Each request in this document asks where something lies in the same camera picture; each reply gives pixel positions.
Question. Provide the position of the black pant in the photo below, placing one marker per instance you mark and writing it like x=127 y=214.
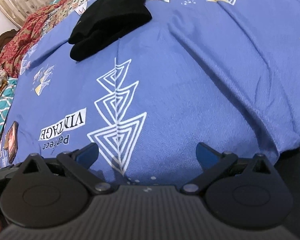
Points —
x=104 y=22

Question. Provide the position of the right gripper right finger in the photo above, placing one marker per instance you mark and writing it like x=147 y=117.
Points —
x=246 y=193

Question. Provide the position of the red floral patchwork quilt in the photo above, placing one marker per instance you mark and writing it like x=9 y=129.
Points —
x=14 y=53

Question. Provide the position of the blue patterned bed sheet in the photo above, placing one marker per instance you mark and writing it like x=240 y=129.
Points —
x=222 y=72

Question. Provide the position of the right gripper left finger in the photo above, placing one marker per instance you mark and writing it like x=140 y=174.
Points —
x=48 y=192

